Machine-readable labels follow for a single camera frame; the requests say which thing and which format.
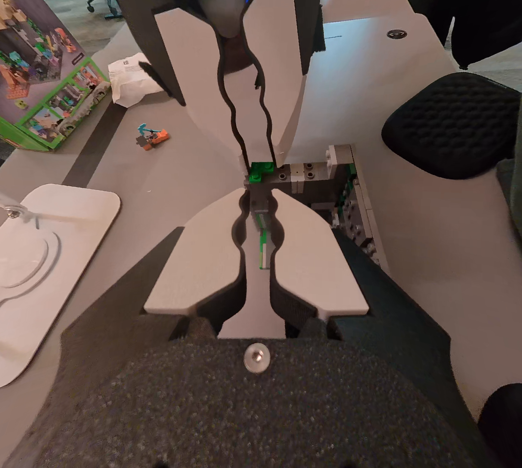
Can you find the white and wooden book stand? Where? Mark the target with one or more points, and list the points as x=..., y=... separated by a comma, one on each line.
x=73, y=252

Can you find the white paper bag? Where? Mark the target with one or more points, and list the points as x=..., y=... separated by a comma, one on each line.
x=130, y=80

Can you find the small orange brick figure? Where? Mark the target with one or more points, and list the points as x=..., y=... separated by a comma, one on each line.
x=153, y=138

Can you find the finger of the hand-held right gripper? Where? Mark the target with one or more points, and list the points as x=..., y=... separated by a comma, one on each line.
x=277, y=48
x=200, y=80

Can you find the grey brick build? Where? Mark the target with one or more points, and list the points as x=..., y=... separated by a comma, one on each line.
x=318, y=186

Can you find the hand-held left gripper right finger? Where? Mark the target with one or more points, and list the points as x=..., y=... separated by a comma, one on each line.
x=318, y=268

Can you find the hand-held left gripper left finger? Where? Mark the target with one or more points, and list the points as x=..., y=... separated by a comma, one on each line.
x=195, y=268

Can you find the green toy brick set box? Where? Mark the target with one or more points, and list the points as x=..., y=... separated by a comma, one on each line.
x=40, y=68

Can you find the green corner brick plate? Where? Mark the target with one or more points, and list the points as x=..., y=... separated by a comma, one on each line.
x=259, y=170

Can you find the black mesh chair armrest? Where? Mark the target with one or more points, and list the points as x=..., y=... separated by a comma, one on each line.
x=448, y=125

